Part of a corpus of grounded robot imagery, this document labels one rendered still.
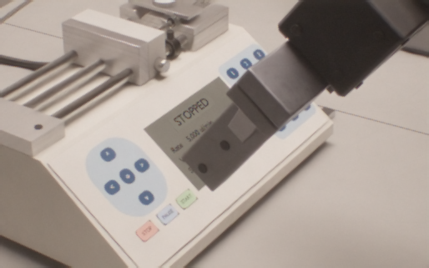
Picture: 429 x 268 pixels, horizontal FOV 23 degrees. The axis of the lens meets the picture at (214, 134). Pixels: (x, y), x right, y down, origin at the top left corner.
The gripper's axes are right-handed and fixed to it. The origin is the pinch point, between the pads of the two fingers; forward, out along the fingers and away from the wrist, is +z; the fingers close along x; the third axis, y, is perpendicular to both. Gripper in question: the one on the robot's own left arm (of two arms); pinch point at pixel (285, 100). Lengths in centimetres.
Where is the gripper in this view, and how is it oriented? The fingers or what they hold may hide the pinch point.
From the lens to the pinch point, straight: 62.0
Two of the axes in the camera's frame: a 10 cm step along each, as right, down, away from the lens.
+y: -6.7, -7.4, 0.8
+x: -5.6, 4.3, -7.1
